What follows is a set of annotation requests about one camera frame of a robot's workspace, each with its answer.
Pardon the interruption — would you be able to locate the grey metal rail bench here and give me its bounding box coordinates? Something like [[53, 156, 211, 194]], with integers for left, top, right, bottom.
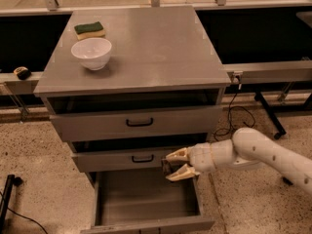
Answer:
[[0, 60, 312, 95]]

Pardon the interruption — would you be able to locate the black yellow tape measure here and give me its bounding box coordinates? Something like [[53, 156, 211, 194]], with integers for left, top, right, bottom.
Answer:
[[14, 66, 31, 80]]

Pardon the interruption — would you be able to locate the bottom grey drawer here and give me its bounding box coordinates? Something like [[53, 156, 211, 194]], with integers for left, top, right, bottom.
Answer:
[[81, 168, 215, 234]]

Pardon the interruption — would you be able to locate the grey drawer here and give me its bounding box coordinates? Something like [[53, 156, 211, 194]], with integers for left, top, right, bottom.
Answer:
[[81, 168, 215, 234], [72, 146, 179, 173], [51, 106, 222, 142]]

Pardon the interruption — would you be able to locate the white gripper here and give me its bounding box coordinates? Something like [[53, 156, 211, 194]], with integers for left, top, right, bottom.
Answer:
[[166, 142, 215, 181]]

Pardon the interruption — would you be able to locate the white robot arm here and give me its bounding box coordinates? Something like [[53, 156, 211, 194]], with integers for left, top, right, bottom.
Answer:
[[165, 128, 312, 194]]

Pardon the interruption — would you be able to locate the green yellow sponge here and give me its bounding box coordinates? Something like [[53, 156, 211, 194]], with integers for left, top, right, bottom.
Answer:
[[74, 21, 105, 40]]

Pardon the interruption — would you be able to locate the white bowl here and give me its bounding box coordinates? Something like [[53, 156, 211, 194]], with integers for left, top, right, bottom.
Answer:
[[71, 38, 112, 70]]

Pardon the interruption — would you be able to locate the black table leg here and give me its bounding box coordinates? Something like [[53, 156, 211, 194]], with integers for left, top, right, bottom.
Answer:
[[254, 92, 286, 139]]

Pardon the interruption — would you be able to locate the middle grey drawer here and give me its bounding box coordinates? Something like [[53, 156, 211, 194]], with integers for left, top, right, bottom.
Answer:
[[72, 146, 179, 173]]

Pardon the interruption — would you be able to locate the black stand left floor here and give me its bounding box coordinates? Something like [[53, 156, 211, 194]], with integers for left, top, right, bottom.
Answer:
[[0, 175, 23, 234]]

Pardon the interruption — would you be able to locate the black power cable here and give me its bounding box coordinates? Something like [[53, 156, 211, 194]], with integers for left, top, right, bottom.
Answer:
[[213, 81, 256, 141]]

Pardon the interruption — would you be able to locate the black rxbar chocolate bar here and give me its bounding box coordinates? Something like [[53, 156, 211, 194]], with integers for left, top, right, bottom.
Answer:
[[161, 159, 173, 176]]

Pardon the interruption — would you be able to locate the top grey drawer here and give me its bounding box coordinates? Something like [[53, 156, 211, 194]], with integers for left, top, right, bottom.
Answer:
[[51, 106, 222, 142]]

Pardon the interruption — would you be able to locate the grey drawer cabinet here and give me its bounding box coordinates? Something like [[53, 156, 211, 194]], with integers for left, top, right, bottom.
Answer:
[[33, 5, 232, 234]]

